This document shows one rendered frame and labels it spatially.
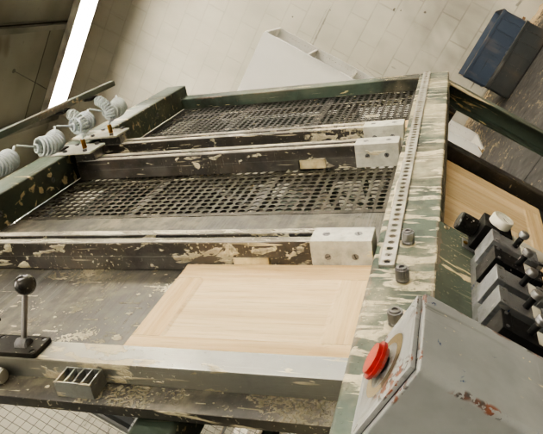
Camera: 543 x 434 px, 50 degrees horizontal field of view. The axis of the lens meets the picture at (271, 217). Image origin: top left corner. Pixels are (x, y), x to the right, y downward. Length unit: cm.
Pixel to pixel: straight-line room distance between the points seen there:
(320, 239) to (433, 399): 69
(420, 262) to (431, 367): 60
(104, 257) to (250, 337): 50
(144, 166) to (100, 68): 533
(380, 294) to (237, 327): 26
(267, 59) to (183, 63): 193
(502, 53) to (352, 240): 426
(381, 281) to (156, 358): 41
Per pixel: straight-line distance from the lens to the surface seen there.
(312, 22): 638
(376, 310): 98
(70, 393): 104
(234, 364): 92
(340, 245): 116
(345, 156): 172
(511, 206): 239
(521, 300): 93
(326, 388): 88
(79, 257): 143
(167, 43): 685
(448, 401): 53
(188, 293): 118
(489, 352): 59
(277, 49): 503
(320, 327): 101
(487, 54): 529
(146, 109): 257
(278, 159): 177
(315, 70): 498
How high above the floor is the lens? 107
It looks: 2 degrees up
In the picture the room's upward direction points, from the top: 61 degrees counter-clockwise
